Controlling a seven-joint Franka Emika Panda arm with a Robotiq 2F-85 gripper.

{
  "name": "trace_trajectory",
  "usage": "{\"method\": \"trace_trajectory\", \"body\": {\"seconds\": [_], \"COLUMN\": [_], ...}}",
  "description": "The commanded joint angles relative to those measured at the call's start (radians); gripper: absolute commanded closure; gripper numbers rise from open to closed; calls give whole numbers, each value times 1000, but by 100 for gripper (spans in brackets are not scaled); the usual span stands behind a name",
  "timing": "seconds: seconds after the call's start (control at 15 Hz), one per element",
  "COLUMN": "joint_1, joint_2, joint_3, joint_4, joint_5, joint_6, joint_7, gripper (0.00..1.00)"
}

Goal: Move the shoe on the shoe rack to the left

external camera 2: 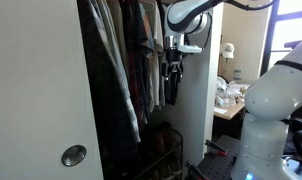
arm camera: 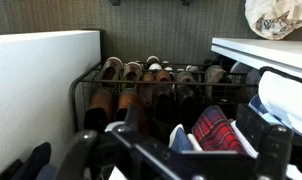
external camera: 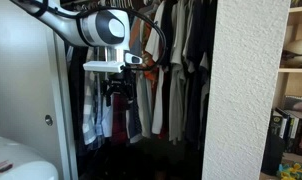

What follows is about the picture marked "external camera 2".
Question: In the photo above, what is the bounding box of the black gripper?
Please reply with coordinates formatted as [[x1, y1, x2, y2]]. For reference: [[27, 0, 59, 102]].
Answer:
[[162, 48, 185, 82]]

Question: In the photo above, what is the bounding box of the black metal shoe rack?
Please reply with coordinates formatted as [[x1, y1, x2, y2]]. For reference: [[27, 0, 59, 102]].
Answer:
[[130, 128, 185, 180]]

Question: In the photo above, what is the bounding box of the dark low shoe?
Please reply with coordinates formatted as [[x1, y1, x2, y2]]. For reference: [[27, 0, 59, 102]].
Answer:
[[156, 159, 174, 180], [169, 154, 183, 176]]

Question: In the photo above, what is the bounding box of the white t-shirt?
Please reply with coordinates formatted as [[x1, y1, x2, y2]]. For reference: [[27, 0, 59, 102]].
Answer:
[[146, 0, 166, 108]]

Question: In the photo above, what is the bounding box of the long black garment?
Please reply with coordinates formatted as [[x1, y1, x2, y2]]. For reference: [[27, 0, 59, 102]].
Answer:
[[163, 74, 181, 106]]

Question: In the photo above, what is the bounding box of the orange floral shirt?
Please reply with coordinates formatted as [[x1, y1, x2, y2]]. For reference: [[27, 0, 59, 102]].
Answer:
[[146, 46, 156, 69]]

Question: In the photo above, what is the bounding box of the dark red plaid shirt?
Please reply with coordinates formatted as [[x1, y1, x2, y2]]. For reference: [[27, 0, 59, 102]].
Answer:
[[120, 0, 146, 134]]

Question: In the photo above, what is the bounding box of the orange and blue shirt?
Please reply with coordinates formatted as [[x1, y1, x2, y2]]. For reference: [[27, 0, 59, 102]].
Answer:
[[139, 2, 156, 51]]

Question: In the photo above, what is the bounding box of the grey-green shirt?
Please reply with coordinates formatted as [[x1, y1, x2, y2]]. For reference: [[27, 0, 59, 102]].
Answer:
[[90, 0, 142, 144]]

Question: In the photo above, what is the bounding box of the clear plastic clutter pile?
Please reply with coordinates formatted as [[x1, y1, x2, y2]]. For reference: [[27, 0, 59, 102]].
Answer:
[[214, 76, 251, 108]]

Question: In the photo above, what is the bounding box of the white cap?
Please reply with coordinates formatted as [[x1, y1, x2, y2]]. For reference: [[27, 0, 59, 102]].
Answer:
[[221, 42, 236, 60]]

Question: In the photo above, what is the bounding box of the navy dotted shirt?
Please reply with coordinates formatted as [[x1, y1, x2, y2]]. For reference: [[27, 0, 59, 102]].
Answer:
[[134, 0, 150, 58]]

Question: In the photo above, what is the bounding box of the white paper sheet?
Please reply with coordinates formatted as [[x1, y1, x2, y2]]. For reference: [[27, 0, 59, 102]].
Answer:
[[213, 106, 229, 116]]

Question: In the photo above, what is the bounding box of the dark boot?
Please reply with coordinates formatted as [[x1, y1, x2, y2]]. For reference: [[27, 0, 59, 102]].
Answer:
[[161, 121, 175, 148]]

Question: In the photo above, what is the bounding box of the white blue striped container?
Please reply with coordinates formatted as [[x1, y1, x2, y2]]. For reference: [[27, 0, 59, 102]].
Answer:
[[233, 69, 243, 83]]

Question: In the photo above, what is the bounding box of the beige shirt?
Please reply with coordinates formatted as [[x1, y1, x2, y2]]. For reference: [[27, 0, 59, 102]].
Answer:
[[105, 0, 131, 82]]

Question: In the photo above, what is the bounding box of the dark plaid coat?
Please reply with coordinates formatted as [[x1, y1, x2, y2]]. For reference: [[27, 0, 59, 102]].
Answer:
[[76, 0, 139, 180]]

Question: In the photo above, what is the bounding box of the round metal door pull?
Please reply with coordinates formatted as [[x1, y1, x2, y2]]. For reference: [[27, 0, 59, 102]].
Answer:
[[60, 144, 88, 168]]

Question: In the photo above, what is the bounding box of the white sliding closet door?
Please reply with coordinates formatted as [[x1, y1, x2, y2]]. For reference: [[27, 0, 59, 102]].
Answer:
[[0, 0, 105, 180]]

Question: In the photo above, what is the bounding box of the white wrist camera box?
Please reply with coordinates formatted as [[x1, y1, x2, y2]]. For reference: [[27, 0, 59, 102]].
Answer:
[[178, 44, 204, 55]]

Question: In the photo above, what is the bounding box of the red handled black clamp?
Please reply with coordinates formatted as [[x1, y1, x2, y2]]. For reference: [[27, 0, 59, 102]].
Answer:
[[185, 160, 212, 180], [204, 139, 229, 158]]

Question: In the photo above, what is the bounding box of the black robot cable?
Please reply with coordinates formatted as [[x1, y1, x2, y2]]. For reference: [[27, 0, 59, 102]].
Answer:
[[182, 0, 281, 51]]

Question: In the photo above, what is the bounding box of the black window frame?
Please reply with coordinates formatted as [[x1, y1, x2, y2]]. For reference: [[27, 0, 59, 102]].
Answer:
[[260, 0, 302, 76]]

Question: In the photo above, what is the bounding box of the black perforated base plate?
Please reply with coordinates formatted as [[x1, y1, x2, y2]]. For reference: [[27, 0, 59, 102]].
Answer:
[[190, 134, 243, 180]]

